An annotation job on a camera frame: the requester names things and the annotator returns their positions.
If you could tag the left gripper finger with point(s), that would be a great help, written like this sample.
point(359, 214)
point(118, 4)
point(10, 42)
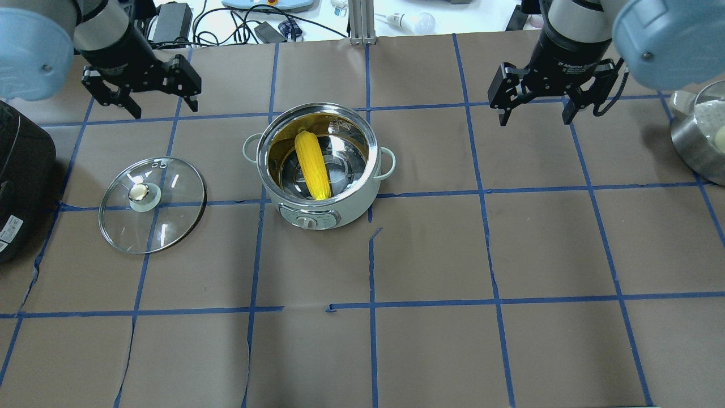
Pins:
point(191, 100)
point(124, 100)

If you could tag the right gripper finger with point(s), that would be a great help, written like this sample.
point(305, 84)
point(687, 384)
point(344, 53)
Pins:
point(504, 115)
point(571, 109)

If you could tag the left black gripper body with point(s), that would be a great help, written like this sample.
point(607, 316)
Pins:
point(118, 55)

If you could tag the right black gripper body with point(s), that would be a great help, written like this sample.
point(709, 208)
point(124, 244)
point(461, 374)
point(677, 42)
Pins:
point(566, 56)

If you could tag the glass pot lid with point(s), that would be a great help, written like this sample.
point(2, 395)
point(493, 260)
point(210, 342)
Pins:
point(152, 205)

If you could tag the yellow corn cob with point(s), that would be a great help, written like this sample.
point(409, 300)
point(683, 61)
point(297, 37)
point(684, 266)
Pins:
point(313, 166)

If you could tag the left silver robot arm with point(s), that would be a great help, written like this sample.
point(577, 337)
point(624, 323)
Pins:
point(40, 38)

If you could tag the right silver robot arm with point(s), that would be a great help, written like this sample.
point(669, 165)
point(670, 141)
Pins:
point(664, 44)

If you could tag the steel steamer pot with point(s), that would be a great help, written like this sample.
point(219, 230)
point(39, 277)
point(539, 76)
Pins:
point(696, 119)

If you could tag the light green electric pot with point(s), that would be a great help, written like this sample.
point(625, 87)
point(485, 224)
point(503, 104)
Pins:
point(356, 163)

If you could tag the black power adapter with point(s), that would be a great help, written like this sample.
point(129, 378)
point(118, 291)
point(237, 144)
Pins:
point(267, 34)
point(172, 24)

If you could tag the black phone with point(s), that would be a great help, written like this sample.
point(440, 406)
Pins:
point(517, 20)

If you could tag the dark brown rice cooker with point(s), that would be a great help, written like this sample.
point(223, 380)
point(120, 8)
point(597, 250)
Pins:
point(28, 154)

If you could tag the white light bulb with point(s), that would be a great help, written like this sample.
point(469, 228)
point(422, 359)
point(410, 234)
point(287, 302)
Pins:
point(418, 24)

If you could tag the white steamed bun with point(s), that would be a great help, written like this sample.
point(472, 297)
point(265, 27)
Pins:
point(719, 139)

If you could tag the aluminium frame post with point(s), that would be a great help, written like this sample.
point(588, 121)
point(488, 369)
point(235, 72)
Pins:
point(361, 20)

